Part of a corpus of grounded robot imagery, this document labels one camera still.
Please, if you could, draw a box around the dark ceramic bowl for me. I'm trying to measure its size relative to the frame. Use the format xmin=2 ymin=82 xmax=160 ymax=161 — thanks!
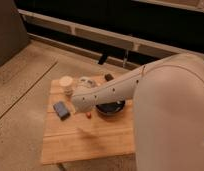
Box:
xmin=96 ymin=101 xmax=125 ymax=116

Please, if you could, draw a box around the wooden table board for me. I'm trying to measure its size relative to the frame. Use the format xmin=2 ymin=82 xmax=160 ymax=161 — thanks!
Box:
xmin=41 ymin=80 xmax=135 ymax=164

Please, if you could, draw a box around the blue sponge block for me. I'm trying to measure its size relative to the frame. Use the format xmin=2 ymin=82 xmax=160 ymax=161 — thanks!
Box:
xmin=53 ymin=101 xmax=70 ymax=120

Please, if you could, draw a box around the red orange pepper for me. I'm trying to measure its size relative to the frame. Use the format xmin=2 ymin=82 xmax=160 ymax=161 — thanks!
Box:
xmin=86 ymin=112 xmax=92 ymax=119

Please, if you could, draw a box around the small dark brown object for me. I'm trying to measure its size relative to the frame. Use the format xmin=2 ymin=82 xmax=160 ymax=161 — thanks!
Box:
xmin=104 ymin=74 xmax=114 ymax=81

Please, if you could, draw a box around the white cup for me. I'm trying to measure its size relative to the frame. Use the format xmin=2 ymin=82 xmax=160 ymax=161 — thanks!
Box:
xmin=59 ymin=76 xmax=73 ymax=96

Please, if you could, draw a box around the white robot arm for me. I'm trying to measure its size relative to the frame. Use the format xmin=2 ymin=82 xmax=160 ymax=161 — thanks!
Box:
xmin=72 ymin=53 xmax=204 ymax=171

